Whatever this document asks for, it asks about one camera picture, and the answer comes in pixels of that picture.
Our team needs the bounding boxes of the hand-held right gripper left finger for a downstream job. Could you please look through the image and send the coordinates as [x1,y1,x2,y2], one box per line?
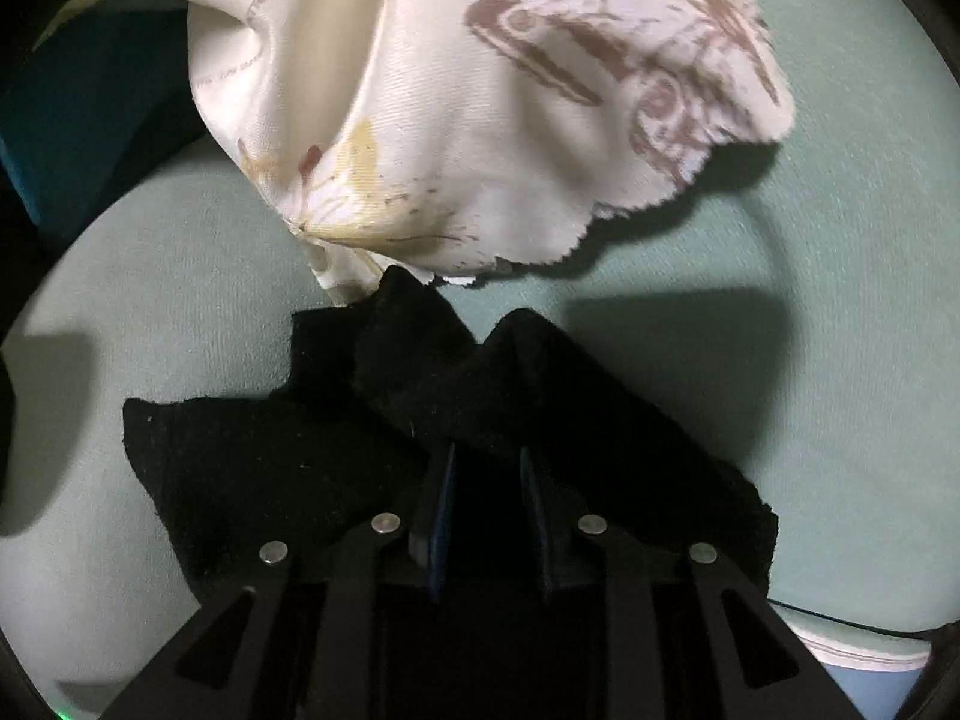
[97,444,458,720]

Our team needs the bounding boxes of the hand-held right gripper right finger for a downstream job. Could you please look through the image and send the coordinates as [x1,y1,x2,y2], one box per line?
[520,446,860,720]

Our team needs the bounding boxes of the black cloth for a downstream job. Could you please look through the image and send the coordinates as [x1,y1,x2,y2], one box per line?
[122,266,781,616]

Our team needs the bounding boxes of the green sofa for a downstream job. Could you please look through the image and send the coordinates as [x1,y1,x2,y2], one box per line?
[0,0,960,720]

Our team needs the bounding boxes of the cream printed cloth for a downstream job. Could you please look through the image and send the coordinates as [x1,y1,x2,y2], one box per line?
[34,0,797,308]

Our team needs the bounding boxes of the teal bag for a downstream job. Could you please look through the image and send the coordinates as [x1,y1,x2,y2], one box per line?
[0,7,226,233]

